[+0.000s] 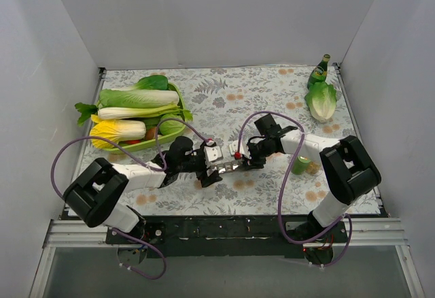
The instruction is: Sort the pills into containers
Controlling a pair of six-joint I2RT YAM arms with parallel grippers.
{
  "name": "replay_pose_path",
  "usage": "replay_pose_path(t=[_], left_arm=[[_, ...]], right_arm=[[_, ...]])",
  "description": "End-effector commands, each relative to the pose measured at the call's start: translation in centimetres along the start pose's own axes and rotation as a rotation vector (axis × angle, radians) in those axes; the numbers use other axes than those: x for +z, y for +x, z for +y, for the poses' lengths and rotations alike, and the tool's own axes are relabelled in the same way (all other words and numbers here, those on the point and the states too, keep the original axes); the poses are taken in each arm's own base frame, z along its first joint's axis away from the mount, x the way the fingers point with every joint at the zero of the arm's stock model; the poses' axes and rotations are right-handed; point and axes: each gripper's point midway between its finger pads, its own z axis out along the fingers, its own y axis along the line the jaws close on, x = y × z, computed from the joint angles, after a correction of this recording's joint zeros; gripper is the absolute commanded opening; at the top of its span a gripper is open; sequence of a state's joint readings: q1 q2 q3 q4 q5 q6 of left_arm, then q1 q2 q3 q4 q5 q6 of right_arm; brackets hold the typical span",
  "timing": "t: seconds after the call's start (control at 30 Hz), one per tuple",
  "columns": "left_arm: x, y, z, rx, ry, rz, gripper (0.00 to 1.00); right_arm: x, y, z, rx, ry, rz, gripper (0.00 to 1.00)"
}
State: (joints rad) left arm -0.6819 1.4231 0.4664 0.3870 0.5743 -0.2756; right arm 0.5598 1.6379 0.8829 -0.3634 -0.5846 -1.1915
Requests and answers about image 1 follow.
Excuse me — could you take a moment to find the grey weekly pill organizer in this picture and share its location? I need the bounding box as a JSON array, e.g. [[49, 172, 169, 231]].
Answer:
[[207, 160, 244, 176]]

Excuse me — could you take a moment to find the green pill bottle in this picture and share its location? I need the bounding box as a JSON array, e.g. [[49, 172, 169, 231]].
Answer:
[[291, 156, 311, 175]]

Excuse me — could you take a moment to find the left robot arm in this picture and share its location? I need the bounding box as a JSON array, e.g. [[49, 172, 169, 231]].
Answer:
[[63, 136, 223, 244]]

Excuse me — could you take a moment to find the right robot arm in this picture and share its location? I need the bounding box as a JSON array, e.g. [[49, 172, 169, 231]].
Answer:
[[234, 111, 381, 244]]

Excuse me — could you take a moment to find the round green cabbage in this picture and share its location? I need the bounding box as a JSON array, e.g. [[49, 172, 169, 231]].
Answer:
[[159, 114, 184, 135]]

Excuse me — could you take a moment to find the clear amber pill bottle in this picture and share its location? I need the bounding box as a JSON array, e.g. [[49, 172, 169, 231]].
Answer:
[[306, 161, 321, 175]]

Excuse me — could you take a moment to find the green plastic tray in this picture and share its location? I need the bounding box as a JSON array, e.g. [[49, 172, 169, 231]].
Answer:
[[119, 82, 186, 152]]

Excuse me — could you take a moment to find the green lettuce head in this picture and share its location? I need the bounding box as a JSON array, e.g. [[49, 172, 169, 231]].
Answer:
[[304, 82, 336, 122]]

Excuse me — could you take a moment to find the yellow cabbage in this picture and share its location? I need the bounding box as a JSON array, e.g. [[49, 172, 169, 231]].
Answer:
[[90, 120, 146, 144]]

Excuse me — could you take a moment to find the dark green leafy vegetable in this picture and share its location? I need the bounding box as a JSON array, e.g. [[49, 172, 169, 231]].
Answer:
[[133, 75, 169, 90]]

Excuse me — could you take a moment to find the green glass bottle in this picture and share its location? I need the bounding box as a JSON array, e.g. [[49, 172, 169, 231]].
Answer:
[[307, 54, 330, 89]]

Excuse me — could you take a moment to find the green napa cabbage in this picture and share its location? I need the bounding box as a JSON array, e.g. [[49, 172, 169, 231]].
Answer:
[[99, 89, 179, 108]]

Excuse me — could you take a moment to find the white stalk bok choy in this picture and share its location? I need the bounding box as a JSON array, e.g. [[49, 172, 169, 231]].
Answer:
[[75, 103, 182, 126]]

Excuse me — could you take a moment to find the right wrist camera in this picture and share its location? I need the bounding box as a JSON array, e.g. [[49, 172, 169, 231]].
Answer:
[[229, 140, 251, 160]]

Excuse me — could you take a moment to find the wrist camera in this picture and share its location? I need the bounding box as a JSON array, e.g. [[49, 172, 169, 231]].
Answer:
[[203, 139, 223, 163], [229, 140, 251, 160]]

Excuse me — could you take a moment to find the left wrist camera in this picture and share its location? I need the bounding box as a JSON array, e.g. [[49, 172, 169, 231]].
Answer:
[[203, 139, 223, 163]]

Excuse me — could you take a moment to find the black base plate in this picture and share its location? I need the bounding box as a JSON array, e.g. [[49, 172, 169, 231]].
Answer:
[[105, 214, 349, 260]]

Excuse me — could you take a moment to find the aluminium frame rail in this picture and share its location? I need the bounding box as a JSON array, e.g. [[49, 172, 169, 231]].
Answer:
[[44, 218, 407, 250]]

